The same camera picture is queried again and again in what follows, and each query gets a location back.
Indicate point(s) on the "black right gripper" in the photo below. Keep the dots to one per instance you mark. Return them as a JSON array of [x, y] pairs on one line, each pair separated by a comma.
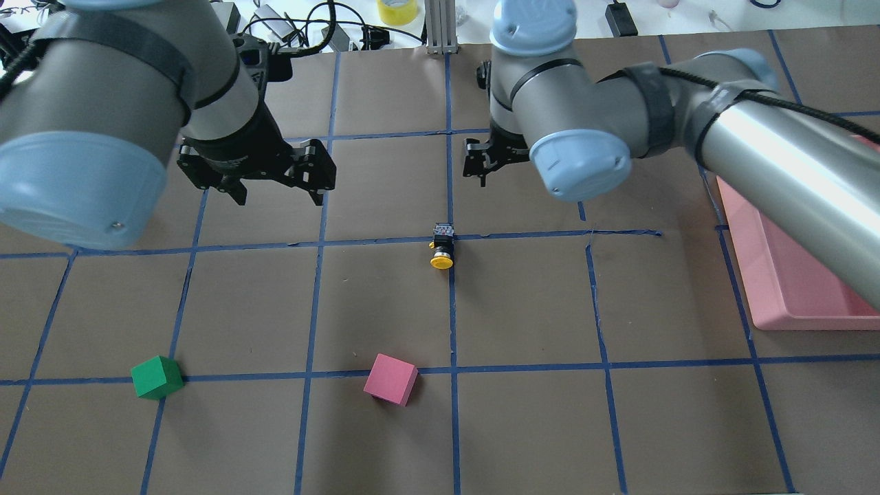
[[496, 155]]

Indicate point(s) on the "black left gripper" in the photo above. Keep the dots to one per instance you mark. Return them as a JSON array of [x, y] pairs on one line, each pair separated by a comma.
[[249, 144]]

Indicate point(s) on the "yellow push button switch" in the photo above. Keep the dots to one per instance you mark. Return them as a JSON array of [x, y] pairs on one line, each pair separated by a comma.
[[442, 246]]

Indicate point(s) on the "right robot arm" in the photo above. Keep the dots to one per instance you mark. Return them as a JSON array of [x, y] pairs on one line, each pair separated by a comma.
[[583, 135]]

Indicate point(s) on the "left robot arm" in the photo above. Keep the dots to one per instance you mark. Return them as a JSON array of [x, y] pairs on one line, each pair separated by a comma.
[[92, 107]]

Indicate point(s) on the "yellow tape roll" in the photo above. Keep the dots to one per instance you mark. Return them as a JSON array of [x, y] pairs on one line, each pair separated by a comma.
[[397, 12]]

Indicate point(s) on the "black power brick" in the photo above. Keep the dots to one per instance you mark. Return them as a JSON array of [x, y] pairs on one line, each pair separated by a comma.
[[620, 20]]

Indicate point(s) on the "green cube near base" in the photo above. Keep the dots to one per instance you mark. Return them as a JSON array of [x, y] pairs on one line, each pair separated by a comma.
[[156, 378]]

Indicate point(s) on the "pink cube centre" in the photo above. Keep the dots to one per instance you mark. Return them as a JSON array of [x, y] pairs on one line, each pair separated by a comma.
[[391, 379]]

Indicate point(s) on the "pink plastic tray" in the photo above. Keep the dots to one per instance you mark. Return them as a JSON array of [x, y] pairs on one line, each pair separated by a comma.
[[790, 275]]

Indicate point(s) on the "aluminium frame post right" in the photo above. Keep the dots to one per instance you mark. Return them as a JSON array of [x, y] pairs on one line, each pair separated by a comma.
[[441, 27]]

